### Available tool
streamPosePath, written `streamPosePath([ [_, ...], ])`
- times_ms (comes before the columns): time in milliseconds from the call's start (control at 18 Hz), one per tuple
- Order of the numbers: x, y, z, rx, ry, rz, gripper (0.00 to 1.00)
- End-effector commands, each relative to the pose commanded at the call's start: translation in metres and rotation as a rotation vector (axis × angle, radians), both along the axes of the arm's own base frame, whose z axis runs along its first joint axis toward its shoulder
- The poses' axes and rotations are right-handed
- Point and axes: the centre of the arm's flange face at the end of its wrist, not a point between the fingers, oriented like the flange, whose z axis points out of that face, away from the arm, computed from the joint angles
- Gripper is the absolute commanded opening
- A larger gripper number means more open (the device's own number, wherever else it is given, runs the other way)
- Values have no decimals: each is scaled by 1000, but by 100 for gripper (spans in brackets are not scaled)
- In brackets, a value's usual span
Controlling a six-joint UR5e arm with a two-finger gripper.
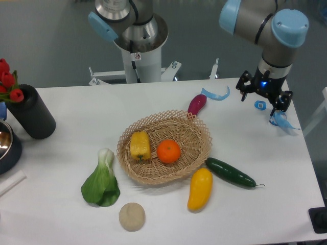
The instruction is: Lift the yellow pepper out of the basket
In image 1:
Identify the black cylindrical vase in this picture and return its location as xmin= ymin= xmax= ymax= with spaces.
xmin=6 ymin=84 xmax=56 ymax=139

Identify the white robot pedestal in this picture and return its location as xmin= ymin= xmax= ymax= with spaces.
xmin=121 ymin=47 xmax=161 ymax=84

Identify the black device at edge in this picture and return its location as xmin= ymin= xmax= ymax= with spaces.
xmin=308 ymin=207 xmax=327 ymax=234

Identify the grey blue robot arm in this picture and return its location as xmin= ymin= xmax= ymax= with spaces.
xmin=88 ymin=1 xmax=309 ymax=111

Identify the orange fruit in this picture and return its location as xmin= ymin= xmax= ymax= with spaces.
xmin=156 ymin=139 xmax=181 ymax=164

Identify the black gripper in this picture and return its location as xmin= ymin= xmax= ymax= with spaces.
xmin=236 ymin=67 xmax=293 ymax=116

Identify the yellow mango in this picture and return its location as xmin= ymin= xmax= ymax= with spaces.
xmin=187 ymin=168 xmax=213 ymax=212

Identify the purple eggplant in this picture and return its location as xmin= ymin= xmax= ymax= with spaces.
xmin=188 ymin=94 xmax=207 ymax=115

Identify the tangled blue ribbon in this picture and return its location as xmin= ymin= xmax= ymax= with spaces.
xmin=269 ymin=111 xmax=300 ymax=132

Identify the red tulip bouquet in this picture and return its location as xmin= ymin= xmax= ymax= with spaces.
xmin=1 ymin=58 xmax=24 ymax=103

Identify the white frame at right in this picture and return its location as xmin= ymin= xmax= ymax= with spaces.
xmin=302 ymin=87 xmax=326 ymax=137

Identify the blue object behind vase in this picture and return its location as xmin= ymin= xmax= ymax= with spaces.
xmin=0 ymin=102 xmax=7 ymax=121

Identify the curved blue tape strip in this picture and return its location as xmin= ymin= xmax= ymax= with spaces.
xmin=201 ymin=86 xmax=230 ymax=101

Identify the woven wicker basket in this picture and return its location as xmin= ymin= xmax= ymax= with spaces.
xmin=117 ymin=110 xmax=212 ymax=185

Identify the dark metal bowl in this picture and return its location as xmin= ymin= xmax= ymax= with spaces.
xmin=0 ymin=119 xmax=22 ymax=175

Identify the beige round bun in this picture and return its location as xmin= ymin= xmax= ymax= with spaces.
xmin=119 ymin=203 xmax=146 ymax=232

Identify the white paper strip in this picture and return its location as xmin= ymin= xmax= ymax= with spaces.
xmin=0 ymin=170 xmax=27 ymax=196

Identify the yellow bell pepper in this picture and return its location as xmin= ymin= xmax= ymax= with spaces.
xmin=130 ymin=131 xmax=151 ymax=161

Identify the small blue tape roll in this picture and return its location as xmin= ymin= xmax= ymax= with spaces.
xmin=254 ymin=101 xmax=267 ymax=111

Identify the white metal base frame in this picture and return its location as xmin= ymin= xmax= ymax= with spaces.
xmin=89 ymin=58 xmax=219 ymax=85

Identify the green cucumber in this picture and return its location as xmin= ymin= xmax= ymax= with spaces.
xmin=205 ymin=157 xmax=264 ymax=189

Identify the green bok choy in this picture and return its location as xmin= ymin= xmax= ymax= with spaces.
xmin=81 ymin=148 xmax=120 ymax=207

